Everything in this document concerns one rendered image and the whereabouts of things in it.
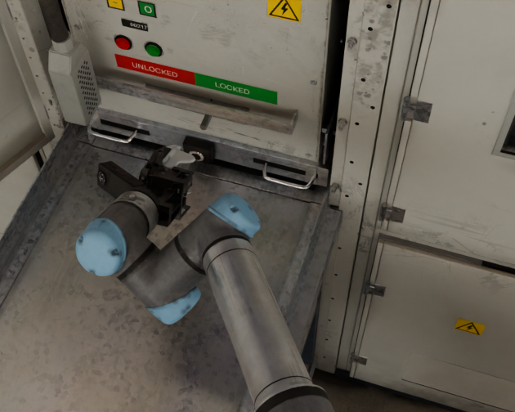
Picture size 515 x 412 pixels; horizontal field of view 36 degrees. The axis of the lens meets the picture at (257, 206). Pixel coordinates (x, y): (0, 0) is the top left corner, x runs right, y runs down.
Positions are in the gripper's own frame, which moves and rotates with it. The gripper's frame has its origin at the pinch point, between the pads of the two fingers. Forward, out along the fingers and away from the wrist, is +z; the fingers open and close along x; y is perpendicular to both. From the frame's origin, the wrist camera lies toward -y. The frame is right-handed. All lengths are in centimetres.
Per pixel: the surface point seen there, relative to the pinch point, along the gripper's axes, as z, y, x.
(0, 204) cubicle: 34, -57, -41
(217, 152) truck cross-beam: 18.3, 3.3, -4.6
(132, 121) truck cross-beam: 16.8, -15.1, -1.7
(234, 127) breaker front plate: 15.5, 6.7, 2.7
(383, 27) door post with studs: -7.4, 33.1, 33.6
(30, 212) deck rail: -1.1, -27.9, -18.3
